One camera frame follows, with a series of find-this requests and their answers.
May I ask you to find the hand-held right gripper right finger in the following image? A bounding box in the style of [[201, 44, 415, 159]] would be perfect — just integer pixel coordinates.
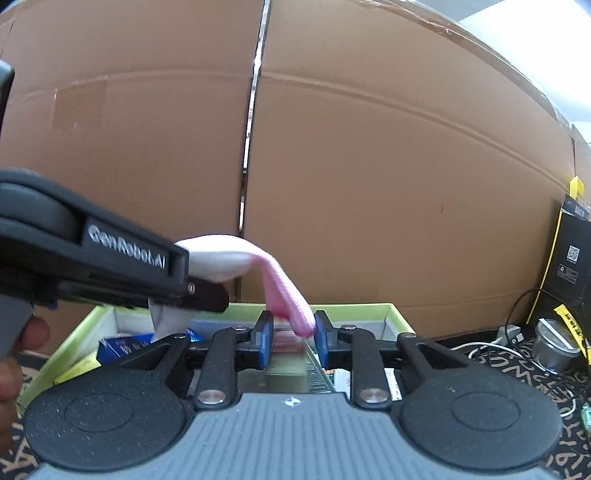
[[313, 310, 467, 409]]

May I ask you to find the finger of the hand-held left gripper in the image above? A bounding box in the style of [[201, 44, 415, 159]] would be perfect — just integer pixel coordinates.
[[148, 276, 230, 315]]

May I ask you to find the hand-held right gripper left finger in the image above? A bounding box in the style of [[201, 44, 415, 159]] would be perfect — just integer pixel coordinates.
[[111, 310, 275, 411]]

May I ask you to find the light green shoebox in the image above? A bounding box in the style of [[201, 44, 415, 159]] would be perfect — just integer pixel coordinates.
[[16, 302, 416, 418]]

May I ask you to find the white and pink sock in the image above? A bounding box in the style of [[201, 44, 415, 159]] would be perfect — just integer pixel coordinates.
[[148, 234, 318, 344]]

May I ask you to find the blue box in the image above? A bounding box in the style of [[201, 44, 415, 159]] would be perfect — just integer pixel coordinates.
[[97, 329, 206, 365]]

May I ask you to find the person's left hand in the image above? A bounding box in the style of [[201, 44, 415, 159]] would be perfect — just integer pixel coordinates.
[[0, 316, 51, 444]]

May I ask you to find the white charger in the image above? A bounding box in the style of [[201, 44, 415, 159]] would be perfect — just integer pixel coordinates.
[[496, 324, 525, 344]]

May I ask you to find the black patterned blanket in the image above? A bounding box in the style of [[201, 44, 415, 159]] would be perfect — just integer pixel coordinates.
[[0, 332, 591, 480]]

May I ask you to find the yellow paper tag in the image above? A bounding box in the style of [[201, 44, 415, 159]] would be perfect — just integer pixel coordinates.
[[555, 305, 591, 361]]

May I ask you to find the black and yellow package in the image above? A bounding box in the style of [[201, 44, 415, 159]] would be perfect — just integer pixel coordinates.
[[526, 175, 591, 324]]

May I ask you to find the white cable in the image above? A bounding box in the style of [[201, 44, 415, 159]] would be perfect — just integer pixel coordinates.
[[464, 340, 578, 416]]

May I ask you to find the black cable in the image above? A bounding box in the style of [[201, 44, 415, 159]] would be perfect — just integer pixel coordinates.
[[505, 288, 561, 344]]

